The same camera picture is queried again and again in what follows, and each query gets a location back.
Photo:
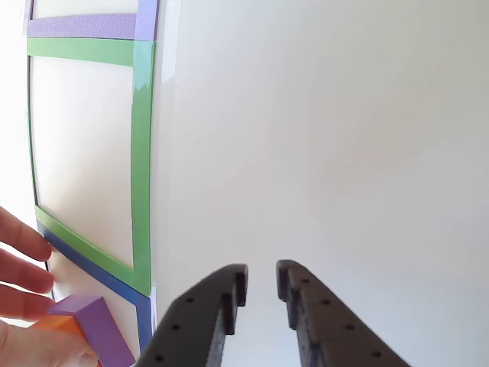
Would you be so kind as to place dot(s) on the blue square frame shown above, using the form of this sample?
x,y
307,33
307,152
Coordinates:
x,y
145,321

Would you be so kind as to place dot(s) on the person's hand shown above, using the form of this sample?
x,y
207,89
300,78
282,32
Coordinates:
x,y
19,275

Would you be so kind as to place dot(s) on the green square frame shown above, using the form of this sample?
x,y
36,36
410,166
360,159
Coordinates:
x,y
141,172

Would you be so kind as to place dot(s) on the orange block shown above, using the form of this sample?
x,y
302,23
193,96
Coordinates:
x,y
61,325

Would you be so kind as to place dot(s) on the purple square frame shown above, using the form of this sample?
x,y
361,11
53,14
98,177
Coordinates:
x,y
76,26

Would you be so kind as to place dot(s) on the purple block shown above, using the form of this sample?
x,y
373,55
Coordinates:
x,y
99,325

